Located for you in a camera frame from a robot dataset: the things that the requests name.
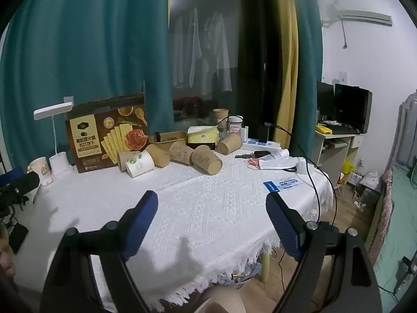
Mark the white hanging shirt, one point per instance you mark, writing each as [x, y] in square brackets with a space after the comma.
[218, 52]
[185, 49]

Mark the small white bottle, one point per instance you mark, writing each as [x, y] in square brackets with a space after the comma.
[244, 132]

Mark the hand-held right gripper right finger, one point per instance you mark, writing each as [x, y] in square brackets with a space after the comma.
[282, 225]

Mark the yellow tissue box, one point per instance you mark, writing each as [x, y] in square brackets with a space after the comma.
[203, 134]

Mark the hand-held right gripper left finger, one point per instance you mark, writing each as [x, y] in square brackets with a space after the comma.
[143, 216]

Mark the yellow packet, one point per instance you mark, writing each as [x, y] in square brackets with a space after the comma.
[324, 129]

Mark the white desk lamp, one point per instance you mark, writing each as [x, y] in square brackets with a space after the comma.
[53, 109]

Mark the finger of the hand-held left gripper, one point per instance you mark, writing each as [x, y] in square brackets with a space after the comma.
[26, 182]

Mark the white printed paper cup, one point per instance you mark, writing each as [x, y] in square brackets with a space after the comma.
[41, 171]

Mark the wooden table leg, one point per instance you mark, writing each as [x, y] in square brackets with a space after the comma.
[265, 264]

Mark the green bed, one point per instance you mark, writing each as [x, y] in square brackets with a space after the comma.
[395, 234]

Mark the grey padded headboard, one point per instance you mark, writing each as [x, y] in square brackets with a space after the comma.
[407, 130]

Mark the white textured tablecloth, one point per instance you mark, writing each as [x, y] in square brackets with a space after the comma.
[211, 208]

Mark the brown paper cup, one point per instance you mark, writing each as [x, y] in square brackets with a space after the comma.
[159, 155]
[181, 152]
[230, 143]
[123, 159]
[221, 115]
[206, 160]

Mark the white charger adapter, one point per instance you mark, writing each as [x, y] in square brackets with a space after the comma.
[304, 166]

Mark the brown paper tray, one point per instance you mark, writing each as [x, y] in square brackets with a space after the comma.
[169, 137]

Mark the white computer desk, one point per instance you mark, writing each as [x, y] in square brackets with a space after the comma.
[335, 146]

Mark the glass jar white lid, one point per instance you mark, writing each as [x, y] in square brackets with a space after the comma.
[235, 124]

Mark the blue white leaflet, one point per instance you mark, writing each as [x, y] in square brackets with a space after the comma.
[282, 185]

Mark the yellow plastic bag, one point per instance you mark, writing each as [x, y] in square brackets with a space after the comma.
[347, 167]

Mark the yellow curtain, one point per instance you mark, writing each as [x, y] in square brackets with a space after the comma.
[286, 55]

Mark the person's left hand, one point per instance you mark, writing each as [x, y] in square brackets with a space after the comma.
[6, 254]

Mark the white air conditioner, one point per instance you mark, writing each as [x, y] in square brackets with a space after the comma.
[361, 15]

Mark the white wall socket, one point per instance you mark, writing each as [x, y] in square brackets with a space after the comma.
[343, 77]

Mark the teal curtain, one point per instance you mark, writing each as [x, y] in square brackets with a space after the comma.
[308, 71]
[81, 39]

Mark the black folding knife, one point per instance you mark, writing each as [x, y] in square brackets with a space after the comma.
[252, 155]

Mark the black computer monitor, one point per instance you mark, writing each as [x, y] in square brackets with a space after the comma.
[352, 107]

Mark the white paper cup green print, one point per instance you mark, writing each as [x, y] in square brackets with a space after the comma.
[140, 166]

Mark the white papers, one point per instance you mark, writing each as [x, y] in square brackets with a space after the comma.
[277, 160]

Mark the brown cracker box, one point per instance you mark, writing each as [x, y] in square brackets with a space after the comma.
[97, 137]

